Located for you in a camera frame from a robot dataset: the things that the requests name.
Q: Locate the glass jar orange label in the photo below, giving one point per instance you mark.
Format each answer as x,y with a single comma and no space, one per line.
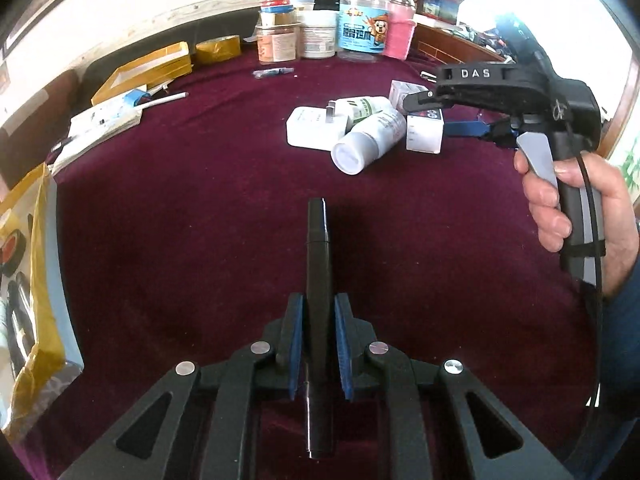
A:
277,47

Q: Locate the dark sofa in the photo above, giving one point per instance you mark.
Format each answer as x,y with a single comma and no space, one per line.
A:
150,40

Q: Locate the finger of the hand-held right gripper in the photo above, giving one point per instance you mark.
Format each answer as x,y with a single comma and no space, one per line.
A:
422,101
465,129

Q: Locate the white bottle green label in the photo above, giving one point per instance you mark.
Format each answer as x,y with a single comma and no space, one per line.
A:
365,107

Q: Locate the white box pink print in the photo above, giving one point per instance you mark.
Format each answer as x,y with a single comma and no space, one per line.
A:
402,91

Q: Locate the person's right hand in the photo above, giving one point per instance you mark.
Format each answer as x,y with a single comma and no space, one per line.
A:
617,220

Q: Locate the large white pill bottle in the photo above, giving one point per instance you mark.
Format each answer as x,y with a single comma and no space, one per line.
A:
370,137

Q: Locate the thick black pen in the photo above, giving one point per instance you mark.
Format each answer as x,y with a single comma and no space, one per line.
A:
318,260

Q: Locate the small silver clip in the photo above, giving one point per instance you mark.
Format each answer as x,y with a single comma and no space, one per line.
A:
428,77

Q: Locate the small blue box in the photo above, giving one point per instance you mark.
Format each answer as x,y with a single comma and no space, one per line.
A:
135,99

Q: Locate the large clear jar blue label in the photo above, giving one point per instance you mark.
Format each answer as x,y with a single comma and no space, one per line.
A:
362,30

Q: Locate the white pen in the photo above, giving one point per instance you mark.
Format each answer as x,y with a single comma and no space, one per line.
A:
165,100

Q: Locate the pile of small dark items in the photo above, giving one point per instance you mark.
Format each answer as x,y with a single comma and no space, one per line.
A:
485,39

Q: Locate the black tape roll red core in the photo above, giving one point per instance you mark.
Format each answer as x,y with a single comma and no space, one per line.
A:
9,247

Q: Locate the reddish brown armchair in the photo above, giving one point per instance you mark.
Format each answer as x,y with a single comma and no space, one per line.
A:
30,125

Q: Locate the blue black card package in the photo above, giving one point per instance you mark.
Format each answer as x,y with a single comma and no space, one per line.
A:
442,5

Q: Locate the open paper notebook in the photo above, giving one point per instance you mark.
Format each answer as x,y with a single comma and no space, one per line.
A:
100,120

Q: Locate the clear jar blue red bands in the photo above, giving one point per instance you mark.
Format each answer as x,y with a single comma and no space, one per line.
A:
277,10

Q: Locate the black pouch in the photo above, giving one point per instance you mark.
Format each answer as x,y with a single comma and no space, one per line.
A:
327,3

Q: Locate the yellow taped cardboard tray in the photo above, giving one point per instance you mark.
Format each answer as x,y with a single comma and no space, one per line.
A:
42,280

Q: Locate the clear wrapped small item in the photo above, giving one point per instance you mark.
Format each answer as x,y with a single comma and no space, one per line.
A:
272,72

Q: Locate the shallow yellow taped tray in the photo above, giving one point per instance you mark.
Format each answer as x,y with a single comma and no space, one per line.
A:
165,67

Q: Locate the person's right forearm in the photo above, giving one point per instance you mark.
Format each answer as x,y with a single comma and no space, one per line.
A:
620,360

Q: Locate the white plastic jar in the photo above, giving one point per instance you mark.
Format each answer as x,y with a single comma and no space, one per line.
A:
317,35

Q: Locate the pink plastic container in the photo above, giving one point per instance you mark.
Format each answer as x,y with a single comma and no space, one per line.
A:
400,35

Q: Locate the wooden side table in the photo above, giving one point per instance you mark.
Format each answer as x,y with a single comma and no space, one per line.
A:
450,45

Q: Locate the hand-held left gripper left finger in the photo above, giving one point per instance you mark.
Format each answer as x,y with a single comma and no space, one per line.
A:
296,345

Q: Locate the black ballpoint pen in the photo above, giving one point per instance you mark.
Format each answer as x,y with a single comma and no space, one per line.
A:
62,144

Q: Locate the white power adapter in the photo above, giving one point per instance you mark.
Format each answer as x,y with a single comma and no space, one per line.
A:
312,127

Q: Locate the white box red blue print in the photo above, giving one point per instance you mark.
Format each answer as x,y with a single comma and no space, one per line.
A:
424,135

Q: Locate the wide yellow tape roll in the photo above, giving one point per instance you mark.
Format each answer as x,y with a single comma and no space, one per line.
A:
217,52

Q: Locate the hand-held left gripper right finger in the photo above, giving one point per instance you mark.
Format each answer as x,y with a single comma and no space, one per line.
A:
342,345

